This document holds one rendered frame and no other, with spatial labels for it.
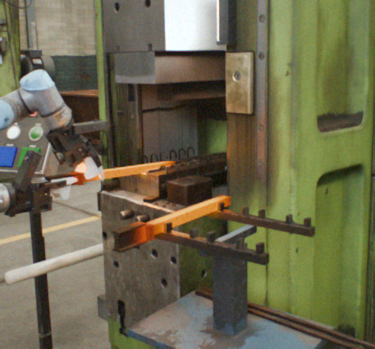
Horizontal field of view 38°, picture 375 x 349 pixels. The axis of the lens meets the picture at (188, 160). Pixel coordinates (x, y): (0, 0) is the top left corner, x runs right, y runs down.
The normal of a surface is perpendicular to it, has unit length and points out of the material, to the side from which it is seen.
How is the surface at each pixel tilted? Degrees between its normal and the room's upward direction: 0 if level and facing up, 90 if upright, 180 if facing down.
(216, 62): 90
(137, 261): 90
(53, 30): 92
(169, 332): 0
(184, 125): 90
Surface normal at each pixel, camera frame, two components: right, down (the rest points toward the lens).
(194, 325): -0.02, -0.98
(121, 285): -0.72, 0.15
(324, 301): 0.69, 0.12
